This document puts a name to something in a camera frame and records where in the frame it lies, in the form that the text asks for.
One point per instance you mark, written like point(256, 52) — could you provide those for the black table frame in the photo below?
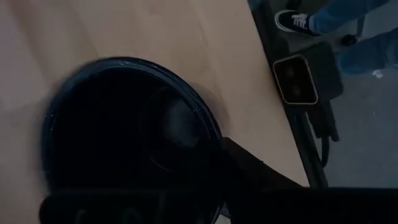
point(303, 146)

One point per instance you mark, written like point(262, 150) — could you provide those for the person's leg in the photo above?
point(367, 53)
point(339, 15)

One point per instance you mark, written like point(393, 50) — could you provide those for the black chair wheel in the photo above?
point(348, 40)

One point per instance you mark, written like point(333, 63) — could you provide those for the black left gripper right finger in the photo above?
point(264, 186)

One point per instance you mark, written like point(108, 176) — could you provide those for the white paper scrap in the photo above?
point(377, 73)

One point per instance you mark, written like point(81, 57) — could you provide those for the person's shoe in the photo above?
point(292, 21)

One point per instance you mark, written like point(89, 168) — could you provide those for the large black speckled mug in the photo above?
point(109, 130)

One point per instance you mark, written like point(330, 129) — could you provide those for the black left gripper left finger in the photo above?
point(124, 205)

